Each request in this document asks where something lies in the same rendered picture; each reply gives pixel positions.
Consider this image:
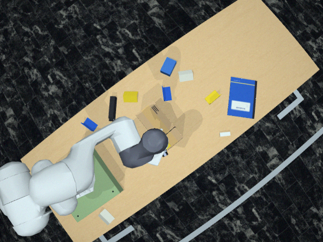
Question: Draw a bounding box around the blue rectangular block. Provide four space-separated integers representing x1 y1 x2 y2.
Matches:
160 57 177 77

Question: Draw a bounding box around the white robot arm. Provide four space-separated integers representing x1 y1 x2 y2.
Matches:
0 116 169 236

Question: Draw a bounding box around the blue notebook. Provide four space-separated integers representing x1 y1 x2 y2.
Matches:
227 77 257 119

